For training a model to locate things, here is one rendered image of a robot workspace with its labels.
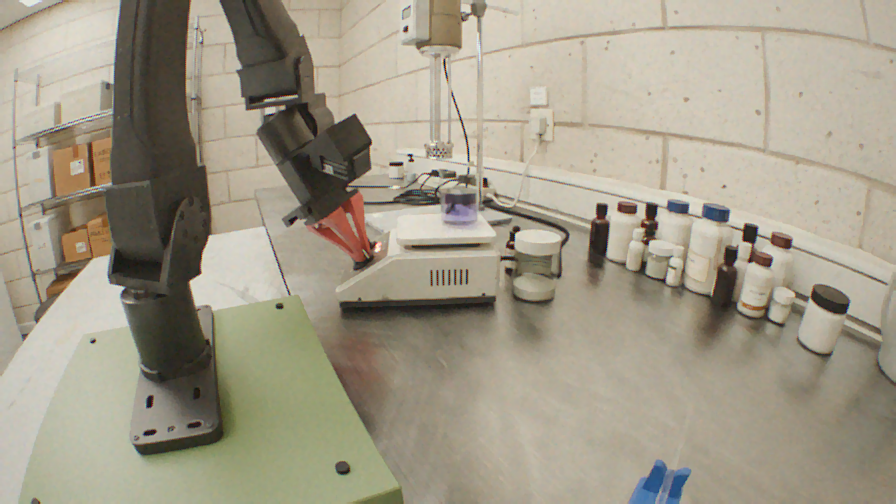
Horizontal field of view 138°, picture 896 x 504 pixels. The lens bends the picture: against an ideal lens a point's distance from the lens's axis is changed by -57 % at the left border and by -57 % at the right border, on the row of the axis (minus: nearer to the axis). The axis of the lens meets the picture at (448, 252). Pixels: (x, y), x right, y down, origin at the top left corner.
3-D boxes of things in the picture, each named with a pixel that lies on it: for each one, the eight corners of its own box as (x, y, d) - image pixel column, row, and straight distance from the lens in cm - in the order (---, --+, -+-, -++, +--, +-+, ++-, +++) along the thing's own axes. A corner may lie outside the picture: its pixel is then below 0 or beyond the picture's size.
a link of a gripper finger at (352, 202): (394, 240, 48) (352, 175, 46) (356, 277, 44) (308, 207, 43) (365, 249, 53) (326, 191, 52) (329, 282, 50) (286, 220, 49)
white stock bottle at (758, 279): (735, 302, 63) (748, 247, 61) (761, 307, 64) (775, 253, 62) (737, 315, 59) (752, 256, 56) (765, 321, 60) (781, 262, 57)
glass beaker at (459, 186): (431, 224, 53) (430, 164, 51) (466, 219, 55) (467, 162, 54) (452, 235, 48) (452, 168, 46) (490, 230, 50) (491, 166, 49)
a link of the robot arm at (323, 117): (290, 144, 60) (284, 64, 59) (343, 140, 56) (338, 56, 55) (247, 163, 50) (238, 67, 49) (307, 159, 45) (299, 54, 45)
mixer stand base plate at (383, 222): (391, 240, 75) (390, 234, 75) (359, 218, 94) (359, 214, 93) (514, 221, 90) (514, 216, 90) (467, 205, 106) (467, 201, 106)
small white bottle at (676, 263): (675, 281, 65) (682, 245, 63) (681, 287, 63) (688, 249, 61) (663, 281, 64) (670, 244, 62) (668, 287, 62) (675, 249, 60)
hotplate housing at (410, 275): (336, 311, 49) (329, 249, 46) (350, 272, 61) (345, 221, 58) (516, 304, 50) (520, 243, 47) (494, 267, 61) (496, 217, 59)
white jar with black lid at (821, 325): (829, 360, 56) (848, 308, 54) (792, 341, 57) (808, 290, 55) (836, 343, 63) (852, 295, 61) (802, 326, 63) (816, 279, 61)
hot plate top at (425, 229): (396, 246, 46) (395, 238, 45) (397, 221, 57) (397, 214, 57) (498, 243, 47) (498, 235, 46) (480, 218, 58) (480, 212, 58)
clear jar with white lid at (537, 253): (558, 304, 51) (564, 243, 48) (511, 302, 50) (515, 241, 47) (553, 285, 56) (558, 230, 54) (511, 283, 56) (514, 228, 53)
